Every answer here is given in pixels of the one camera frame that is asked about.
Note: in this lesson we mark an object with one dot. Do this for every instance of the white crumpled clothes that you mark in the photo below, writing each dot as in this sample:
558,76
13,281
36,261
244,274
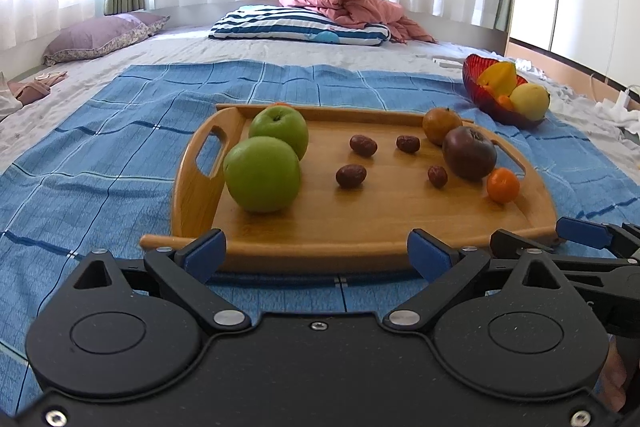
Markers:
625,117

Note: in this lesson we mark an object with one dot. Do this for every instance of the wooden tray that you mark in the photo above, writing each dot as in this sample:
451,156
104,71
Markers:
380,212

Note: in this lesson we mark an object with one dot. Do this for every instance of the green apple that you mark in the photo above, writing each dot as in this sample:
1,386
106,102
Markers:
278,132
262,174

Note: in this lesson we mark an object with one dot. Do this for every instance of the small tangerine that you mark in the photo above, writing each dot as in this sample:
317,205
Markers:
503,184

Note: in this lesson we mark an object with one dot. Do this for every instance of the dusty pink garment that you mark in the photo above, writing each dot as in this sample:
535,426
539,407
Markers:
30,89

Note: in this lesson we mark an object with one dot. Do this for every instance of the blue plaid blanket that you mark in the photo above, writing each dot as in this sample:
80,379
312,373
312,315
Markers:
100,157

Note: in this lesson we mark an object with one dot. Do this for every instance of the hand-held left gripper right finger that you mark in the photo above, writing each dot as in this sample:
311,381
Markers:
430,254

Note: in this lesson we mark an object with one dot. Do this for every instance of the small orange kumquat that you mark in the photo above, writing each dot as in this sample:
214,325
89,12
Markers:
504,102

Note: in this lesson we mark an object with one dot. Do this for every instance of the large orange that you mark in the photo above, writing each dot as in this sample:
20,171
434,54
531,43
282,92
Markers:
440,124

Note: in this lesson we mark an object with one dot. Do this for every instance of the red glass bowl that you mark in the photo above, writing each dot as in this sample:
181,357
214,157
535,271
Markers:
487,107

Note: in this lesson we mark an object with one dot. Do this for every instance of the blue white striped pillow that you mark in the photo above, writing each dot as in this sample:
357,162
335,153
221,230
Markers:
280,27

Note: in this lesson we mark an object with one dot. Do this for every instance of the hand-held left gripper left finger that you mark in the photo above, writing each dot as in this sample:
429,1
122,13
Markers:
205,252

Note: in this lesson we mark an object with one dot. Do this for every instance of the yellow starfruit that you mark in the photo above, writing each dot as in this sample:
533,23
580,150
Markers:
497,79

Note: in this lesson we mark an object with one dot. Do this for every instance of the purple pillow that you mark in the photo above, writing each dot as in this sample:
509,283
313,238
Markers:
95,37

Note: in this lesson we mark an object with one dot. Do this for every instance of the dried red date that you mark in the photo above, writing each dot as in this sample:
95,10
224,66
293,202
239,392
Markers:
351,175
438,176
363,145
408,143

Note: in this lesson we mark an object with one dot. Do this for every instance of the pink quilt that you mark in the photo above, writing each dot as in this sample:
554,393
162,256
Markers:
345,4

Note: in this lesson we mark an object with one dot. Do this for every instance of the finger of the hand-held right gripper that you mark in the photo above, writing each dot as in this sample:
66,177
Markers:
582,232
515,243

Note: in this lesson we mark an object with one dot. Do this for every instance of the yellow pear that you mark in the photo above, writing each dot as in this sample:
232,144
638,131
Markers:
530,101

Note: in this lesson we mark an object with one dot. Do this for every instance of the light grey bed sheet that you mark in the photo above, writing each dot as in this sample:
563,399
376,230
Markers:
190,47

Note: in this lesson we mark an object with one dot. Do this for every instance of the small white object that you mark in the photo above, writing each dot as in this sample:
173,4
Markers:
445,62

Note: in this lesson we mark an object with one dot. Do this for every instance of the white crumpled cloth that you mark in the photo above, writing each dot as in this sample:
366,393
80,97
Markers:
7,104

